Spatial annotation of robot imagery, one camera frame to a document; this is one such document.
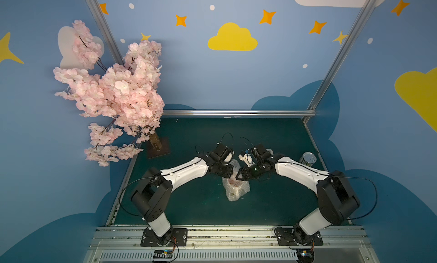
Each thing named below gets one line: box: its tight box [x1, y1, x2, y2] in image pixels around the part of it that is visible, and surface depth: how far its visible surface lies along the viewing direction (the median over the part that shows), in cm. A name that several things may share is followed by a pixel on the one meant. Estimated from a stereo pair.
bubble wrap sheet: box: [221, 158, 251, 202], surface depth 83 cm
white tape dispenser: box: [238, 153, 255, 167], surface depth 82 cm
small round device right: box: [296, 248, 315, 263], surface depth 74 cm
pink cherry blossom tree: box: [53, 20, 165, 167], surface depth 63 cm
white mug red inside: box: [221, 173, 250, 202], surface depth 83 cm
